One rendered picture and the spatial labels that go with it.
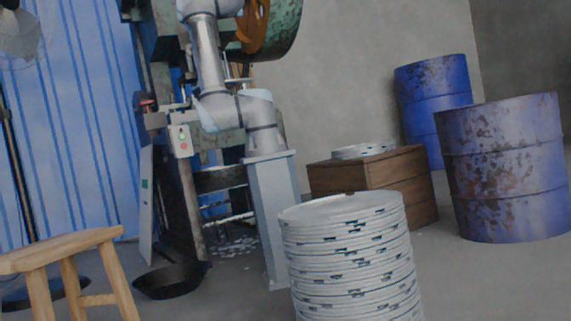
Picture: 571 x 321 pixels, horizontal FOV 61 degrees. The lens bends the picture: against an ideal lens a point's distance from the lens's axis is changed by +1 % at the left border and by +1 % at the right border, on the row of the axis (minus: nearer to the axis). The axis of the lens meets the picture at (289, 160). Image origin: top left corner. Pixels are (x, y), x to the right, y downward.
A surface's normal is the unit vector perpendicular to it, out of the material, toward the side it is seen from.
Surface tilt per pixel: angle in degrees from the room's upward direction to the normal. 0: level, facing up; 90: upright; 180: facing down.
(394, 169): 90
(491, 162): 92
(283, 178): 90
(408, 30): 90
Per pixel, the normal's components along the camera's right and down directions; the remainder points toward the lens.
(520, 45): -0.88, 0.19
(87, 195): 0.44, -0.04
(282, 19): 0.45, 0.65
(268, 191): 0.17, 0.02
